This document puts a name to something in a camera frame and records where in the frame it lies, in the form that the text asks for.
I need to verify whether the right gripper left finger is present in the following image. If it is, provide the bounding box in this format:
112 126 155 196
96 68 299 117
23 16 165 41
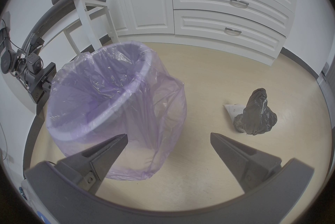
56 133 129 191

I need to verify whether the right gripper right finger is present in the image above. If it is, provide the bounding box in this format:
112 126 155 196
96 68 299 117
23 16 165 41
210 132 283 194

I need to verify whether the black plastic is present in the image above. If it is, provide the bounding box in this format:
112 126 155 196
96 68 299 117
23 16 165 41
233 88 278 135

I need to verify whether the white paper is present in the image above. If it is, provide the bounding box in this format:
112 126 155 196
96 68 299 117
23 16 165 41
223 104 248 124

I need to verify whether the purple plastic bag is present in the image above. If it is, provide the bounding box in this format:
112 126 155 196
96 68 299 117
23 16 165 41
47 41 187 181

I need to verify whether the white trash bin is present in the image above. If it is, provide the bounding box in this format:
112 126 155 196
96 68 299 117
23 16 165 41
48 42 164 177

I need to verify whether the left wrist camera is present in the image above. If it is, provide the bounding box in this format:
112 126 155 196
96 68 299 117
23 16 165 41
26 54 43 73

